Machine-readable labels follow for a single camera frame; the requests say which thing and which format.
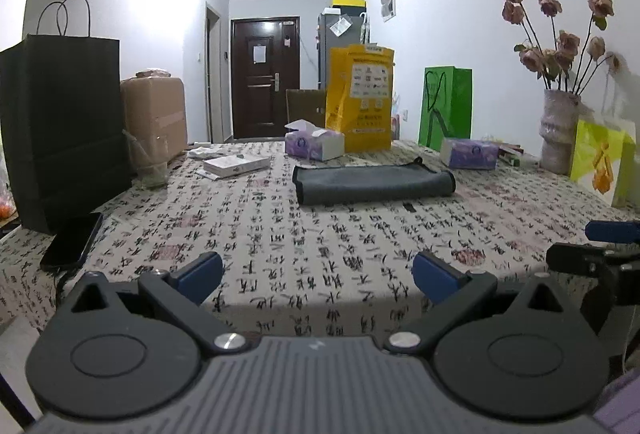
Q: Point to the white door notice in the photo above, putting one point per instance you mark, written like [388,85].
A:
[259,54]

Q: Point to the yellow-green gift bag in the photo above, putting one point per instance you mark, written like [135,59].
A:
[602,159]

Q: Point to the yellow box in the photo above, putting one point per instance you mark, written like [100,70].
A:
[349,3]

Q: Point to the black smartphone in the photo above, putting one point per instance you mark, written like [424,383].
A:
[70,241]

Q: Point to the grey ribbed vase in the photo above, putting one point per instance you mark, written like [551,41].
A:
[557,134]

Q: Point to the green paper bag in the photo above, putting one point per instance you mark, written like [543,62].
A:
[447,104]

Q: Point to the white wall panel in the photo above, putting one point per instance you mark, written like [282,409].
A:
[388,0]

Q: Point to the black paper bag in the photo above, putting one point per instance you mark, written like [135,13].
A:
[60,129]

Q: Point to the purple cloth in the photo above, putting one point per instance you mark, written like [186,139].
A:
[620,406]

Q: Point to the printed tablecloth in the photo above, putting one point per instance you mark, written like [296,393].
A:
[310,249]

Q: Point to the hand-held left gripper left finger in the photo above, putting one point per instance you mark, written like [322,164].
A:
[199,273]

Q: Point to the dark brown door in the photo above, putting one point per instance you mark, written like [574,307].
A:
[265,89]

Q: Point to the small black clip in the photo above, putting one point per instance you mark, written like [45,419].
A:
[409,207]

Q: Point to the purple tissue box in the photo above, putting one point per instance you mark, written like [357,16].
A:
[470,154]
[315,147]

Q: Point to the clear glass cup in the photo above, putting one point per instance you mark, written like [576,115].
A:
[150,174]

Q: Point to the grey refrigerator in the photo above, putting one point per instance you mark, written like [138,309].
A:
[325,59]

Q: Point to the grey towel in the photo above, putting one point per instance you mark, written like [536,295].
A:
[370,184]

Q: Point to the dried pink flowers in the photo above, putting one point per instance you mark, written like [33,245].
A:
[555,57]

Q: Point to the brown taped cardboard box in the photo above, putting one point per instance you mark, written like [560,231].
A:
[155,109]

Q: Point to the flat white box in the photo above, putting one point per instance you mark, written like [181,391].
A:
[235,166]

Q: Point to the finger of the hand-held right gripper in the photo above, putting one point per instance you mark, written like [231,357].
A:
[575,257]
[612,232]

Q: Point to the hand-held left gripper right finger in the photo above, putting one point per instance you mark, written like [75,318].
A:
[434,276]

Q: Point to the orange fruit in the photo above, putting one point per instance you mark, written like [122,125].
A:
[4,209]

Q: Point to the yellow printed bag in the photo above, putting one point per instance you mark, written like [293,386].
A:
[360,99]

